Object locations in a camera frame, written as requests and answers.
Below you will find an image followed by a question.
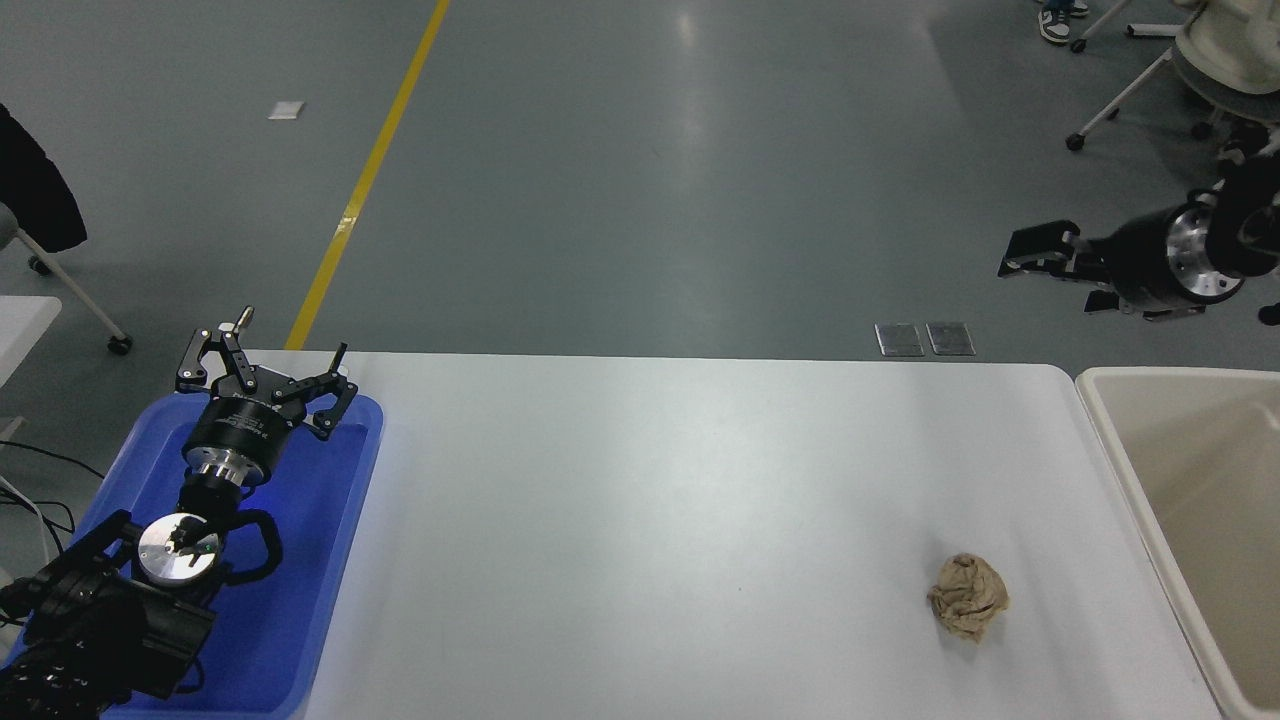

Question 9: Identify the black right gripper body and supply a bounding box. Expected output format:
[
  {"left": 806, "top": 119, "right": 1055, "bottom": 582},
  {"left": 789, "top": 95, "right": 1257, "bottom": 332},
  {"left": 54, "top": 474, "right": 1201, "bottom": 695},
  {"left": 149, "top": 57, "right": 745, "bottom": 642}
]
[{"left": 1104, "top": 207, "right": 1188, "bottom": 310}]

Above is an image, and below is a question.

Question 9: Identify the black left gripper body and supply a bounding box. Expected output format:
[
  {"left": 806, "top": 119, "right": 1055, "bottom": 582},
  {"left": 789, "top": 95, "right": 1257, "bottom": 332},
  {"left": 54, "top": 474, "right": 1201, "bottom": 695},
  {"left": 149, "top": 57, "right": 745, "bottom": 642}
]
[{"left": 184, "top": 393, "right": 303, "bottom": 473}]

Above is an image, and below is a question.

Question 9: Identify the blue plastic tray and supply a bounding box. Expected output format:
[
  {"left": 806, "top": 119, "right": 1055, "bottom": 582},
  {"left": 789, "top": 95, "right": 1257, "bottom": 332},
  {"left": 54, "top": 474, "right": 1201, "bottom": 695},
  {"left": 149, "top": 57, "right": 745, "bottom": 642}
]
[{"left": 5, "top": 392, "right": 385, "bottom": 719}]

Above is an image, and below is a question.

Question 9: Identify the grey office chair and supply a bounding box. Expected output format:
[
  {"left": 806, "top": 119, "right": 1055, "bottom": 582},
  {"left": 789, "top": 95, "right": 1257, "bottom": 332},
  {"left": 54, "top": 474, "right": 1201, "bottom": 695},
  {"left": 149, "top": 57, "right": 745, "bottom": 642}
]
[{"left": 0, "top": 205, "right": 134, "bottom": 355}]

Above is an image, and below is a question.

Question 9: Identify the large pale bin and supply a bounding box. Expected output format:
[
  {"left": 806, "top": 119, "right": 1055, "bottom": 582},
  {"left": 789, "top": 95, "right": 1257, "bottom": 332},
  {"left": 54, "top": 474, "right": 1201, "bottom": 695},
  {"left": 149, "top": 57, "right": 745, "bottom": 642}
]
[{"left": 1075, "top": 367, "right": 1280, "bottom": 720}]

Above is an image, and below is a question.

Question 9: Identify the white side table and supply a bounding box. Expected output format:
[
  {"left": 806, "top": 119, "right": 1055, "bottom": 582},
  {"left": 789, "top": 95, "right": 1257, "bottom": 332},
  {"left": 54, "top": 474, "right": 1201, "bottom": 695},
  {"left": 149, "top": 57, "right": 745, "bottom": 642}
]
[{"left": 0, "top": 296, "right": 63, "bottom": 386}]

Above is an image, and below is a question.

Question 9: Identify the white office chair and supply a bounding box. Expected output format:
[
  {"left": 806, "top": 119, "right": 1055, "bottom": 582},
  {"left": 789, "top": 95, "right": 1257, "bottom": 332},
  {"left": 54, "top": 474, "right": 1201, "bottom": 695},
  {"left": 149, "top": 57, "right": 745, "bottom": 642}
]
[{"left": 1065, "top": 0, "right": 1280, "bottom": 153}]

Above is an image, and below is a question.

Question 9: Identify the white chair leg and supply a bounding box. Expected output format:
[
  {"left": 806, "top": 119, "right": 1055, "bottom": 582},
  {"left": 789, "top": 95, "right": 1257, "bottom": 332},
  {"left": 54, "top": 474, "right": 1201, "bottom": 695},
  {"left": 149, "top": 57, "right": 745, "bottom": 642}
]
[{"left": 1070, "top": 0, "right": 1126, "bottom": 53}]

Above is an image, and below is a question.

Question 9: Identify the crumpled tan paper ball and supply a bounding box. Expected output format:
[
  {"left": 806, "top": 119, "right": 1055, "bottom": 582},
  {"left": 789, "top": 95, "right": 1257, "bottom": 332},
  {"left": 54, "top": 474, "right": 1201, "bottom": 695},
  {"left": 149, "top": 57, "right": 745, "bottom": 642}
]
[{"left": 927, "top": 553, "right": 1010, "bottom": 643}]

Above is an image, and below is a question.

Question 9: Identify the black floor cable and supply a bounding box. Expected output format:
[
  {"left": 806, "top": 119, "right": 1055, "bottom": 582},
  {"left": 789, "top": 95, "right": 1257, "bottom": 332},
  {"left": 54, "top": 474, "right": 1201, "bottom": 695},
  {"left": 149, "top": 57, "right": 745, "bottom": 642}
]
[{"left": 0, "top": 440, "right": 106, "bottom": 536}]

